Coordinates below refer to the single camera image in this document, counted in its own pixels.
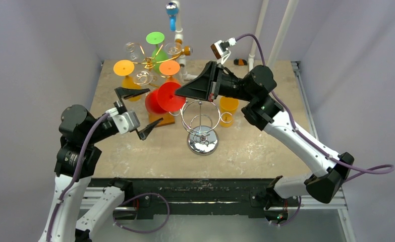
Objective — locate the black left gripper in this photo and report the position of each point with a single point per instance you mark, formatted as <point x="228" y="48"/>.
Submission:
<point x="123" y="93"/>

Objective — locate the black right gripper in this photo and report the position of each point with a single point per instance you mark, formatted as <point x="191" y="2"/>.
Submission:
<point x="216" y="84"/>

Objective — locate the chrome spiral glass rack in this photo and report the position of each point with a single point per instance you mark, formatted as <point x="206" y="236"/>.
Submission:
<point x="202" y="137"/>

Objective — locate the red plastic goblet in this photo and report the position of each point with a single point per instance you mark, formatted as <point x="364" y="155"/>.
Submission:
<point x="164" y="100"/>

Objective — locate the yellow plastic goblet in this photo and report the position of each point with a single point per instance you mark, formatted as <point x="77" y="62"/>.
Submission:
<point x="228" y="107"/>

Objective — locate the orange plastic goblet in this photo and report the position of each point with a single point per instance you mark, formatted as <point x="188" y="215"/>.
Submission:
<point x="170" y="71"/>

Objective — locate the clear wine glass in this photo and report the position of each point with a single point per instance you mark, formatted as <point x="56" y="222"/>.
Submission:
<point x="143" y="77"/>
<point x="173" y="49"/>

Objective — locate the yellow-orange plastic goblet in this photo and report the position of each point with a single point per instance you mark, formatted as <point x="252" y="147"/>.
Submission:
<point x="125" y="69"/>

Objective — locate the green plastic goblet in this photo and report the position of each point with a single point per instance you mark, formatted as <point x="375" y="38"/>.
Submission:
<point x="158" y="55"/>

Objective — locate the small clear glass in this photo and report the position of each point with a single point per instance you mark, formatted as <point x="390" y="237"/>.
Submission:
<point x="134" y="52"/>

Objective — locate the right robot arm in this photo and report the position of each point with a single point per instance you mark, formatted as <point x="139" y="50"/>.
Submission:
<point x="329" y="168"/>

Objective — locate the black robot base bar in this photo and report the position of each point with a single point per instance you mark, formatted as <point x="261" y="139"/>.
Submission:
<point x="251" y="197"/>

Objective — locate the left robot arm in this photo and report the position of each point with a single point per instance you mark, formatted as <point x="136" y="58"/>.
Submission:
<point x="75" y="166"/>

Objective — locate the yellow faucet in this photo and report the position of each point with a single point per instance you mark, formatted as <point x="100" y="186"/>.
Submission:
<point x="185" y="49"/>

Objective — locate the blue faucet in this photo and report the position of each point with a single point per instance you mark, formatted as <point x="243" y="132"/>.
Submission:
<point x="172" y="10"/>

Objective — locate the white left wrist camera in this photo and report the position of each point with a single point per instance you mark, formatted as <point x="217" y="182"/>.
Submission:
<point x="125" y="121"/>

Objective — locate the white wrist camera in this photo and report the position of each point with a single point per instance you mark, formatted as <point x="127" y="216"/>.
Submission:
<point x="221" y="49"/>
<point x="125" y="121"/>

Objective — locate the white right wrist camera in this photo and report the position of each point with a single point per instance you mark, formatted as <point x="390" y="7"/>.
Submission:
<point x="221" y="49"/>

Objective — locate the white PVC pipe frame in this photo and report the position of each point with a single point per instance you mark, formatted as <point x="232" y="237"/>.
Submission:
<point x="179" y="34"/>

